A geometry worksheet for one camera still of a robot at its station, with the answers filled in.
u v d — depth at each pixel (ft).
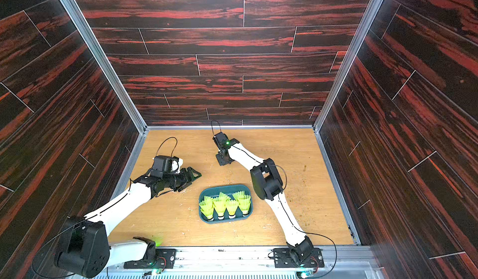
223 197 2.83
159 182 2.07
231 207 2.70
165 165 2.23
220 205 2.70
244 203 2.66
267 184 2.08
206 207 2.71
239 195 2.83
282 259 2.40
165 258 2.33
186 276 2.31
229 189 3.09
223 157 2.91
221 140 2.76
